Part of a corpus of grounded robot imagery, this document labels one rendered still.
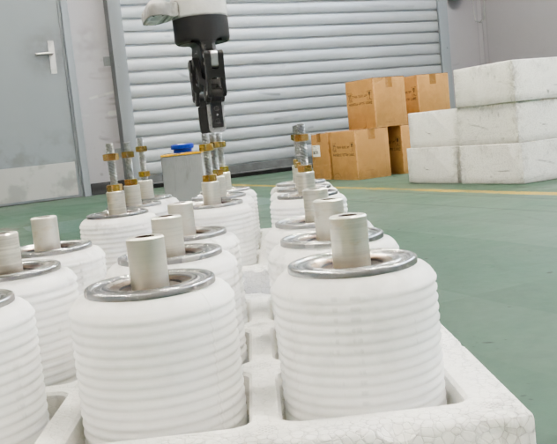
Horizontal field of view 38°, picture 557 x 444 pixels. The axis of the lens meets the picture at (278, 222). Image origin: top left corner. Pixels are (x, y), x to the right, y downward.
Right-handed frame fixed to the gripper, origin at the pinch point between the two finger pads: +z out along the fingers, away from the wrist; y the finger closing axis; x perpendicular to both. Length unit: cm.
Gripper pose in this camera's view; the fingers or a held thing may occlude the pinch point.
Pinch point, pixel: (211, 123)
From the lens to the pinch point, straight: 112.0
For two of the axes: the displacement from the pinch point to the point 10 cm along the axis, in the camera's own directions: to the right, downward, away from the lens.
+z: 1.1, 9.9, 1.1
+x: -9.6, 1.3, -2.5
